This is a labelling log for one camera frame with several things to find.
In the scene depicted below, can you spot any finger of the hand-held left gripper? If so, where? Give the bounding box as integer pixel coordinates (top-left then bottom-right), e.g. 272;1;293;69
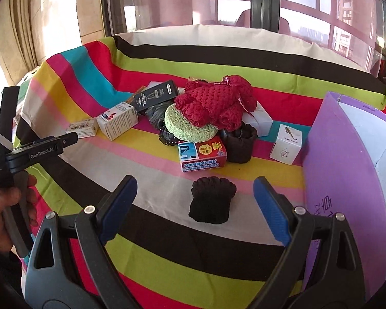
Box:
53;132;79;151

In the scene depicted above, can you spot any black product box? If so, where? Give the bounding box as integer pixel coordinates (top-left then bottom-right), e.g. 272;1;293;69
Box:
129;79;180;115

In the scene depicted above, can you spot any dark grey fabric bundle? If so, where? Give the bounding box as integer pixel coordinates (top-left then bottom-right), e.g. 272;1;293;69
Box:
145;101;174;129

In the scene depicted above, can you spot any red and blue box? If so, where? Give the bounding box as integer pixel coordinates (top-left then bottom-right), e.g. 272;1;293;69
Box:
178;135;229;173

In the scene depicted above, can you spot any black knitted glove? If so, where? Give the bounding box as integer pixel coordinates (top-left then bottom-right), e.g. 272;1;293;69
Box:
188;176;237;224

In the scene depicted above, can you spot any person's left forearm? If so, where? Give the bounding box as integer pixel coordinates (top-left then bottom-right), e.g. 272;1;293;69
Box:
0;246;27;309

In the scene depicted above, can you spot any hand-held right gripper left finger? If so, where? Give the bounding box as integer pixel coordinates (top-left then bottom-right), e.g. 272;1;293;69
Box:
24;175;139;309

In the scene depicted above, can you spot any dark brown knitted cup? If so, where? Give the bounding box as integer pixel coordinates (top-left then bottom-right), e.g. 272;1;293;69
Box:
221;124;258;164

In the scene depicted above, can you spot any window with dark frame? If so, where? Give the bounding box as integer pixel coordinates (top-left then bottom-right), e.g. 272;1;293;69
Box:
100;0;386;81

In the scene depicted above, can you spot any white medicine box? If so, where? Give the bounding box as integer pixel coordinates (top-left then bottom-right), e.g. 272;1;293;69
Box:
96;101;139;141

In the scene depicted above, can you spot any striped colourful tablecloth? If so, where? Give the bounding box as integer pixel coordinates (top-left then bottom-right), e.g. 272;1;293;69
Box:
14;27;386;309

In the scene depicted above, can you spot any black dotted hair tie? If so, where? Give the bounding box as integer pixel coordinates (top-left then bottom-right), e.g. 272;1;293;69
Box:
159;125;181;147

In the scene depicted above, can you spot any red crochet piece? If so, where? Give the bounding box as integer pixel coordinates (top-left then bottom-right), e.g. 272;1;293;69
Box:
174;75;258;129

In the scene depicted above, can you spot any small white and yellow box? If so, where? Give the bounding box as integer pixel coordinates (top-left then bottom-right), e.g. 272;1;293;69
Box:
65;118;99;140

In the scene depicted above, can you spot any clear white soap packet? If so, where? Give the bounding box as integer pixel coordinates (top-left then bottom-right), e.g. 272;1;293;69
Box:
243;101;274;136

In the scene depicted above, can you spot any beige curtain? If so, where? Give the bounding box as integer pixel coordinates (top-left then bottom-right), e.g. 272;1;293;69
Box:
0;0;103;84

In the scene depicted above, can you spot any green crochet piece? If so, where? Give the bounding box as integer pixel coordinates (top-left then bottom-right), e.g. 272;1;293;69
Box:
165;103;220;143

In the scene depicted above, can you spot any purple storage box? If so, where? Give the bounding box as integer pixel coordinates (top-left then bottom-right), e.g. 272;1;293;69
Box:
302;91;386;293

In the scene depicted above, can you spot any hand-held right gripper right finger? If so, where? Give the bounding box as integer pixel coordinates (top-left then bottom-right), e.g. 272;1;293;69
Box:
253;176;366;309

